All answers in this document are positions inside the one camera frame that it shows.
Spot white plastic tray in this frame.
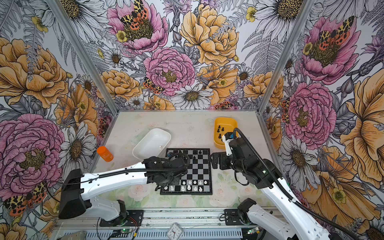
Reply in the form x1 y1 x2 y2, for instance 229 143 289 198
132 128 172 161

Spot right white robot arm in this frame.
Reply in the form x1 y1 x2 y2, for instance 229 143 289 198
209 129 341 240

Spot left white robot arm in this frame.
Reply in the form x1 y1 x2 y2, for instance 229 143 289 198
59 153 191 222

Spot yellow plastic tray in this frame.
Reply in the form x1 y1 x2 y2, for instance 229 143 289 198
214 117 238 150

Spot black and silver chessboard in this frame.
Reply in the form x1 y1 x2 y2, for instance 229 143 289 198
160 148 213 195

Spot small white clock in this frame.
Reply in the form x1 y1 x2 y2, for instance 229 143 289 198
167 223 184 240

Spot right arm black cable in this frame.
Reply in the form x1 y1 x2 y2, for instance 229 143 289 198
233 127 361 240

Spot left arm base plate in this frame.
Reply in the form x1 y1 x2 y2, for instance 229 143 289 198
99 210 144 227

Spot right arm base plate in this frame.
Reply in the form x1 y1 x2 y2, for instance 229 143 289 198
224 209 251 226

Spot aluminium front rail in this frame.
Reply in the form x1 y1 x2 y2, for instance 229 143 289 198
55 206 311 230

